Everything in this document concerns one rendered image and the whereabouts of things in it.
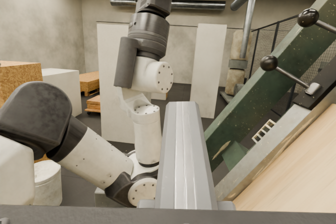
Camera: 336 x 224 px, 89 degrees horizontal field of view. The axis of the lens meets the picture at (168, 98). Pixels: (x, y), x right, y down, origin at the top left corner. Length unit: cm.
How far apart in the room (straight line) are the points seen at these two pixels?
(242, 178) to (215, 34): 359
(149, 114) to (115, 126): 248
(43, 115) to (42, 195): 162
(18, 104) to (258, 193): 48
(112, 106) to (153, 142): 236
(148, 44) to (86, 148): 24
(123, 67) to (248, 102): 46
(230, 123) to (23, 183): 58
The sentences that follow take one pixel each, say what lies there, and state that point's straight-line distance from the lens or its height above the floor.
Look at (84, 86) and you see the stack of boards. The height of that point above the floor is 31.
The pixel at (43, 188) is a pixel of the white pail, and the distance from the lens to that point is 191.
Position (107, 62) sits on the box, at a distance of 264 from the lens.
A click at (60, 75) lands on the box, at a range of 367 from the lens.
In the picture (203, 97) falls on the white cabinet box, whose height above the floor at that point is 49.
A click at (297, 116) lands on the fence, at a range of 47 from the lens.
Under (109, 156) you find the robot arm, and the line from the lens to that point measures 42.
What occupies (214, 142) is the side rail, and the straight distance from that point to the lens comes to 68.
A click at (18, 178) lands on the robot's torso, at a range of 28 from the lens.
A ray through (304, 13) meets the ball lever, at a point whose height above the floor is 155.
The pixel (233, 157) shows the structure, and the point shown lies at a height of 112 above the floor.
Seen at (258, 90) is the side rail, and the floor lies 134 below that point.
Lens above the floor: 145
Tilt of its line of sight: 15 degrees down
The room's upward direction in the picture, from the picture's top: 4 degrees clockwise
